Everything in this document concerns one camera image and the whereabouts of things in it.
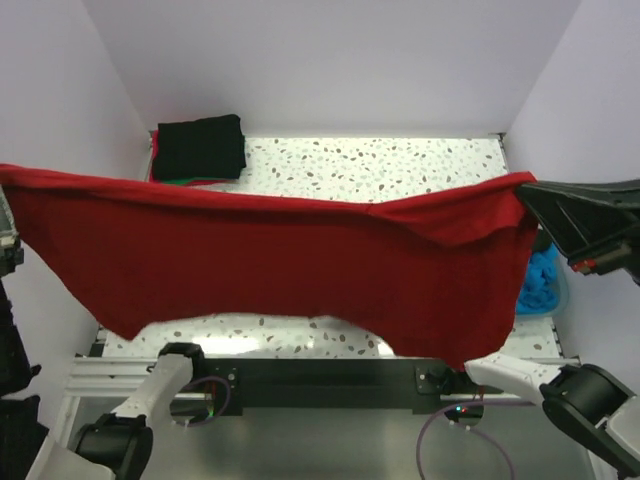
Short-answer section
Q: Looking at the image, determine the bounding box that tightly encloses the blue plastic basket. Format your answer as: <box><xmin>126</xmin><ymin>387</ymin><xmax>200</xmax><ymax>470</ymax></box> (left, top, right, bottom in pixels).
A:
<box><xmin>516</xmin><ymin>258</ymin><xmax>569</xmax><ymax>320</ymax></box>

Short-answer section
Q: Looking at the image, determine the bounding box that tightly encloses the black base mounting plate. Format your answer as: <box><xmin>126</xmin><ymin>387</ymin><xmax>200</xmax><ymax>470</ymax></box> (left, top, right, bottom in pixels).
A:
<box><xmin>194</xmin><ymin>358</ymin><xmax>497</xmax><ymax>415</ymax></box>

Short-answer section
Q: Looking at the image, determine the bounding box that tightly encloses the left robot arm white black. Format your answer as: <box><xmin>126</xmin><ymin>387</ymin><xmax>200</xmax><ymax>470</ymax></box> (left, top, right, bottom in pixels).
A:
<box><xmin>1</xmin><ymin>295</ymin><xmax>207</xmax><ymax>479</ymax></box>

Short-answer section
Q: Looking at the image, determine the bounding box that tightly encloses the folded red t shirt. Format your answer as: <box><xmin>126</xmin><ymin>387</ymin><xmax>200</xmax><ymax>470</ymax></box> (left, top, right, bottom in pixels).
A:
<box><xmin>147</xmin><ymin>130</ymin><xmax>162</xmax><ymax>183</ymax></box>

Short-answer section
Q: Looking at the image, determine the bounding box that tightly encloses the folded green t shirt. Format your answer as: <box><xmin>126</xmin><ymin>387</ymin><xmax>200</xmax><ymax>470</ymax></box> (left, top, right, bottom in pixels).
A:
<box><xmin>166</xmin><ymin>178</ymin><xmax>226</xmax><ymax>187</ymax></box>

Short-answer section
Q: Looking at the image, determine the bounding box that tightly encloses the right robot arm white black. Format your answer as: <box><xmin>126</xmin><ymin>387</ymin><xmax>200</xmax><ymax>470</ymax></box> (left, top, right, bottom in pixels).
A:
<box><xmin>445</xmin><ymin>180</ymin><xmax>639</xmax><ymax>479</ymax></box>

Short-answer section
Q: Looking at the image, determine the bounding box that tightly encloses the red t shirt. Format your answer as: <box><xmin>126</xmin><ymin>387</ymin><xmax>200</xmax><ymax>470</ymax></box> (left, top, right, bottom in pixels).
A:
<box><xmin>147</xmin><ymin>130</ymin><xmax>162</xmax><ymax>183</ymax></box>
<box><xmin>1</xmin><ymin>164</ymin><xmax>538</xmax><ymax>368</ymax></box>

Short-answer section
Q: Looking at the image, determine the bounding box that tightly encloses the blue t shirt in basket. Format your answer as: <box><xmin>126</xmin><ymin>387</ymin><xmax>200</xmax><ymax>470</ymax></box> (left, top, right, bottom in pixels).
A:
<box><xmin>516</xmin><ymin>246</ymin><xmax>559</xmax><ymax>315</ymax></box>

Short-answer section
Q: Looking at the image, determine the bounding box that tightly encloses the folded black t shirt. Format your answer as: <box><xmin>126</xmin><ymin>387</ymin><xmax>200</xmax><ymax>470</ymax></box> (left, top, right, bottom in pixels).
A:
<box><xmin>154</xmin><ymin>114</ymin><xmax>246</xmax><ymax>183</ymax></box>

